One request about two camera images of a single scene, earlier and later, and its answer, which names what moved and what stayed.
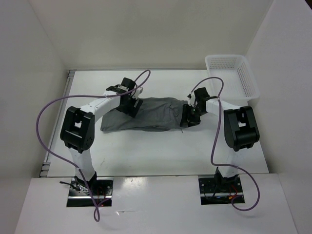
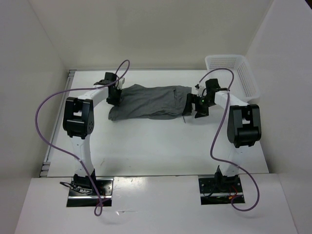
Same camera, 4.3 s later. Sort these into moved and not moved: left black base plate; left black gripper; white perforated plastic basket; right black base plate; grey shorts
Moved: grey shorts; left black gripper
Not moved: right black base plate; left black base plate; white perforated plastic basket
